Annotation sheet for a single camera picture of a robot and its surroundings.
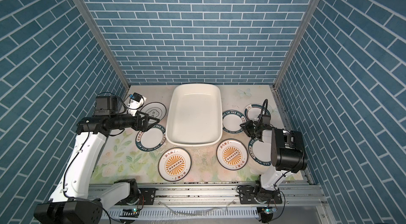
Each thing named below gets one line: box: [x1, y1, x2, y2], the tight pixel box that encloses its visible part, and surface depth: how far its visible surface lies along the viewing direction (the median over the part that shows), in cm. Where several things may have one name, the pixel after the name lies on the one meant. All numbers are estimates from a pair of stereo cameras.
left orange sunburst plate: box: [158, 146, 192, 183], surface depth 84 cm
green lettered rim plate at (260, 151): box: [248, 137, 272, 166], surface depth 88 cm
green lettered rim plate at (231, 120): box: [222, 109, 247, 134], surface depth 104 cm
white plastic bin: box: [165, 83, 224, 147], surface depth 105 cm
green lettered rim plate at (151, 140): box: [135, 124, 167, 152], surface depth 94 cm
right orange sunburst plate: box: [216, 138, 249, 171], surface depth 88 cm
